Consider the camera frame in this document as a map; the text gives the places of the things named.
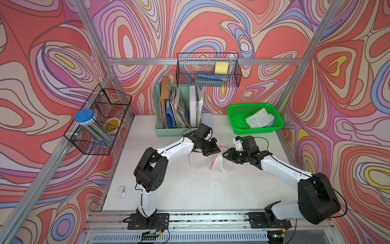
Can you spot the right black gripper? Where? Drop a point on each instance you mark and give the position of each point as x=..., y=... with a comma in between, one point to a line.
x=231, y=151

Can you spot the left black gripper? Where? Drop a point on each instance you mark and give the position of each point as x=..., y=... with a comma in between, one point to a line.
x=214, y=148

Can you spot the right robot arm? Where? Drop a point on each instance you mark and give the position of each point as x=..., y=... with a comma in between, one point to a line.
x=316, y=199

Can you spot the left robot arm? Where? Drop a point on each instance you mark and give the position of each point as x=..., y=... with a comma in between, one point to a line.
x=151, y=169

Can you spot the green plastic basket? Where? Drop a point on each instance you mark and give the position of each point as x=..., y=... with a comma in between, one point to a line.
x=237, y=114

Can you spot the blue folder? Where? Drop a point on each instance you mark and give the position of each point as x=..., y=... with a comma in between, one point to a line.
x=170, y=118

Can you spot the magazines in organizer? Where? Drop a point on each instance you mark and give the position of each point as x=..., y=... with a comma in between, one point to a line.
x=179, y=107

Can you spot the mint green file organizer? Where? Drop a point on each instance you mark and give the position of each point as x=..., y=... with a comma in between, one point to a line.
x=161, y=132

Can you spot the white binder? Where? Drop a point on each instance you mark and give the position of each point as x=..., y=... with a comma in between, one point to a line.
x=193, y=106

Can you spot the blue pen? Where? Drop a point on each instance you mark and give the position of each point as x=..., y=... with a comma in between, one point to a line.
x=212, y=76

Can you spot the brown cardboard folder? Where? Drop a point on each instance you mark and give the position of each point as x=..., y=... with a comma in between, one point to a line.
x=164, y=95

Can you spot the yellow sticky note pad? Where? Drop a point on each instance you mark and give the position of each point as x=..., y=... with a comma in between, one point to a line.
x=221, y=68

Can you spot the small white object on table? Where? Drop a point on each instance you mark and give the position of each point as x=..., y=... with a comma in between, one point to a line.
x=122, y=191

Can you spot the yellow tape roll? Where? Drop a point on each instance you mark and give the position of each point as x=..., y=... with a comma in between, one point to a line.
x=111, y=125

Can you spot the jar with blue lid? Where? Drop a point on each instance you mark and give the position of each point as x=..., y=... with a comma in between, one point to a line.
x=87, y=120

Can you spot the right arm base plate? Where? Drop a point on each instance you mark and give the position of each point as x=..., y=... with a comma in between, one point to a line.
x=259, y=220

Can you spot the black wire basket on rail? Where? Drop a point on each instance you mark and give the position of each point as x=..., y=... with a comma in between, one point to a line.
x=187, y=71

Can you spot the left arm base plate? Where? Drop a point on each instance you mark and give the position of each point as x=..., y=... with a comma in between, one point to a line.
x=158, y=221

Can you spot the black wire basket left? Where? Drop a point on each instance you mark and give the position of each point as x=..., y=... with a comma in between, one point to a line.
x=105, y=103

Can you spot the aluminium frame rail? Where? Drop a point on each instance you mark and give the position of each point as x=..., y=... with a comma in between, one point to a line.
x=172, y=61

